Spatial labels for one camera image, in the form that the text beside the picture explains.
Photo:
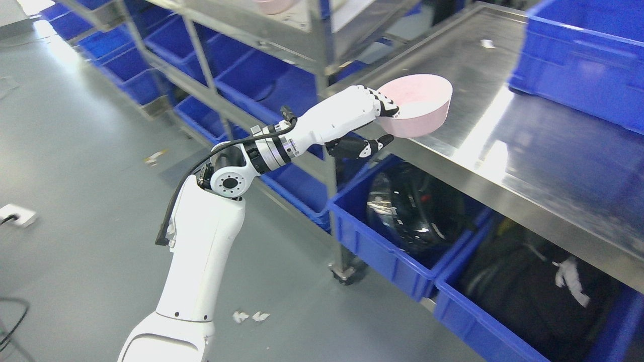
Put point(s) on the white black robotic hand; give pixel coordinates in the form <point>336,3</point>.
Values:
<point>329,122</point>

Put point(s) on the pink ikea bowl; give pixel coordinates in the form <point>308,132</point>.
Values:
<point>423,102</point>

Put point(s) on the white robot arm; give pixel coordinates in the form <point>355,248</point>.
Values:
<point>203,219</point>

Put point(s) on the stack of pink bowls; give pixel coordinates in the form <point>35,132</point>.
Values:
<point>273,7</point>

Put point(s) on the steel shelf rack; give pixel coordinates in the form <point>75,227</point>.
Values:
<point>227,66</point>

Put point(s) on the blue bin with helmet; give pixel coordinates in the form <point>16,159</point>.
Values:
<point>414,276</point>

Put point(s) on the blue bin with black bag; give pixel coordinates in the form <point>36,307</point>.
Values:
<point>495,342</point>

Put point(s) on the blue crate on table left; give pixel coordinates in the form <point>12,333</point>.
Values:
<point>587,55</point>

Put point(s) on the black puma bag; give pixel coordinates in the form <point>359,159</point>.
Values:
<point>553,300</point>

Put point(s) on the white floor power socket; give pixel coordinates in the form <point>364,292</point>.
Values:
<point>12,214</point>

